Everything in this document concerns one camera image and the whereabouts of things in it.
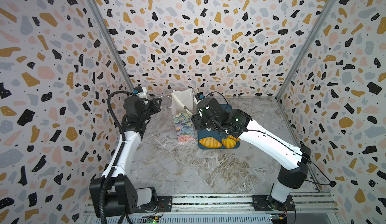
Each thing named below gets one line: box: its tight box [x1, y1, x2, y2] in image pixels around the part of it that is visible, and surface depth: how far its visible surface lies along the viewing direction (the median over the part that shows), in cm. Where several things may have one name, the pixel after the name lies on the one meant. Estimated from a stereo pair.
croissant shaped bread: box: [199, 136, 223, 149], surface depth 94 cm
